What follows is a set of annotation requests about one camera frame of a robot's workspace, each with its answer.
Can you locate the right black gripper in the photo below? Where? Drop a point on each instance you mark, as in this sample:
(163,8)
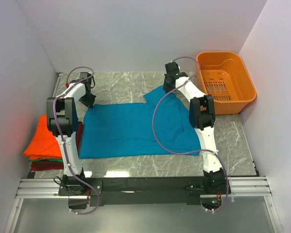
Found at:
(165,88)

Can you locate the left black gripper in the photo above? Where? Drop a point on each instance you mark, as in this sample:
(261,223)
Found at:
(89,103)

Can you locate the teal blue t shirt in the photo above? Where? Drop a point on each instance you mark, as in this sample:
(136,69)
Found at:
(155,127)

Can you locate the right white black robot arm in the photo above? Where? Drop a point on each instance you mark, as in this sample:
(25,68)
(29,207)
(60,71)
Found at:
(202,119)

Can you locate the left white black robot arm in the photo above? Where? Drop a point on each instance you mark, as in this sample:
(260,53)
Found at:
(63,123)

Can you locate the orange plastic basket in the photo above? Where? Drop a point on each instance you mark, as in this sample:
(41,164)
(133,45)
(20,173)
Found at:
(224,76)

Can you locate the folded orange t shirt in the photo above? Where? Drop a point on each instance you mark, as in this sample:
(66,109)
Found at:
(44,145)

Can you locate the folded dark red t shirt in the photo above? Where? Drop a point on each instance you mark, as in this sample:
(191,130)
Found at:
(46,165)

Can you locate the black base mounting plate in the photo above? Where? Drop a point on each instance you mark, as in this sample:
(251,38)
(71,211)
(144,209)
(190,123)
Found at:
(153,190)

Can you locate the aluminium rail frame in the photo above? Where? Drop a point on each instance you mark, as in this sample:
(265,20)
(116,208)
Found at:
(48,189)

